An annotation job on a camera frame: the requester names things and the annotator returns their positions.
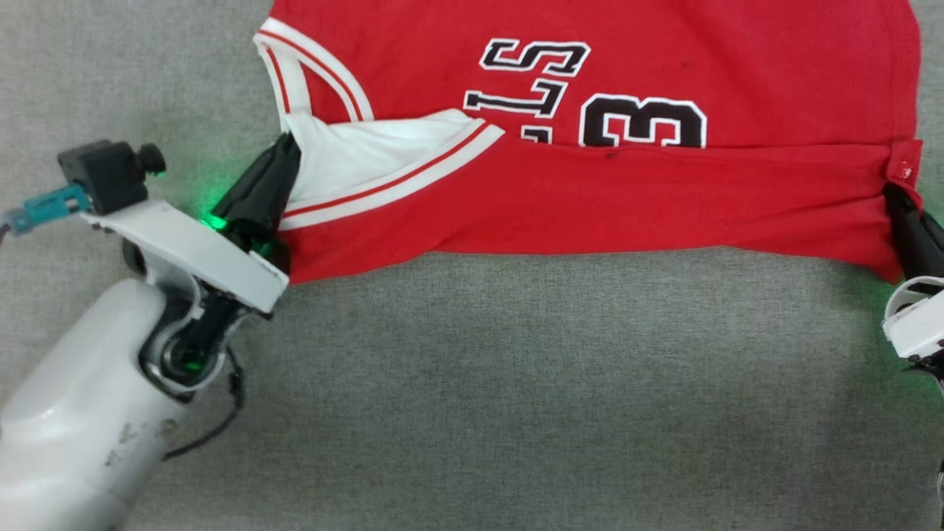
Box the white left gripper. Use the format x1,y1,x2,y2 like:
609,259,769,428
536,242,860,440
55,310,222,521
80,134,303,356

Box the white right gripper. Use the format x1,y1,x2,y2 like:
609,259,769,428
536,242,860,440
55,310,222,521
882,182,944,369

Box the red basketball jersey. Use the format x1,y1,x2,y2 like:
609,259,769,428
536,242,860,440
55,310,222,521
253,0,925,286

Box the teal cable connector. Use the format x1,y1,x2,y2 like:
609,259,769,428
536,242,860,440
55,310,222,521
3,184,93,235

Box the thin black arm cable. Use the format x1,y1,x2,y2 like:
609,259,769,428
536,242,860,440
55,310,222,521
162,347,246,462

